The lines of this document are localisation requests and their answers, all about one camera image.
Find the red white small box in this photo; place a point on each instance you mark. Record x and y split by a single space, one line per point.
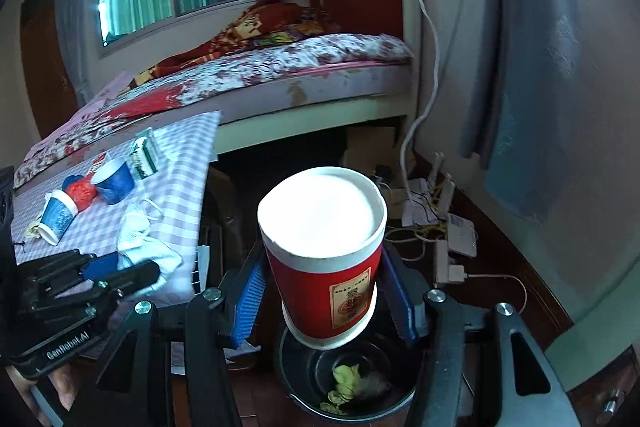
98 163

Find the white power strip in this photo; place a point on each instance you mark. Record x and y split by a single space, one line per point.
445 267

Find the wooden cabinet with knob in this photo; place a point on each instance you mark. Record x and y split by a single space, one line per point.
600 382

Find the person's left hand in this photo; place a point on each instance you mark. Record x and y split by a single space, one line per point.
60 387

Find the white tissue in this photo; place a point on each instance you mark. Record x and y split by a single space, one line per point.
140 232

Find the cream bed frame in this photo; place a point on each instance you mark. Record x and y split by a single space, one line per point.
300 107

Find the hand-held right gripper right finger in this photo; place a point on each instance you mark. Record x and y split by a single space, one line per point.
400 302

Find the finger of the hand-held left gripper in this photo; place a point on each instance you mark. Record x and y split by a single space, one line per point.
135 277
102 267

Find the pink cloth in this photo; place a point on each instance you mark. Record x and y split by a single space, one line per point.
107 92

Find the yellow crumpled scrap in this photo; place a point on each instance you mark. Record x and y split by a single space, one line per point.
33 230

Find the floral bedsheet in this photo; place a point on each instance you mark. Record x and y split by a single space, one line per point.
300 62

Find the red wrapper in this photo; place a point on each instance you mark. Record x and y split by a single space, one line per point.
82 196

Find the red paper cup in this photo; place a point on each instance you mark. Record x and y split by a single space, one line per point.
315 287

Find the blue paper cup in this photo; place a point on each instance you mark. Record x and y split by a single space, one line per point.
57 217
117 184

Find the green crumpled wrapper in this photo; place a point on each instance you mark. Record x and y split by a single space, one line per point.
345 379

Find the grey blue hanging curtain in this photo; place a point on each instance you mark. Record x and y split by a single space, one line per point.
515 32

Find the green white carton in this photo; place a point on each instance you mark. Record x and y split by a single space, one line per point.
142 157

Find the wooden door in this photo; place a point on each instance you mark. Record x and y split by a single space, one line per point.
45 57

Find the checkered tablecloth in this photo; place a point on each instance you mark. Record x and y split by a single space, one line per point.
175 167

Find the blue bottle cap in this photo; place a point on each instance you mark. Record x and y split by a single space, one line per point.
70 182

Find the cardboard box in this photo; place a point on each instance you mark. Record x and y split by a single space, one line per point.
370 147

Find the white flat box device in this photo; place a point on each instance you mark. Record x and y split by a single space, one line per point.
462 234

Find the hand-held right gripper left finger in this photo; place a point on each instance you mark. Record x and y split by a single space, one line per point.
249 302

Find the black trash bin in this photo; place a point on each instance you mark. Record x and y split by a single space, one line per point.
300 372

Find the white router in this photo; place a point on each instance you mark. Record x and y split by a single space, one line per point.
417 207

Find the red patterned blanket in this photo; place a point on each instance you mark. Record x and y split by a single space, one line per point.
260 22

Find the grey window curtain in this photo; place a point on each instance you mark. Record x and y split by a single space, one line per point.
75 32

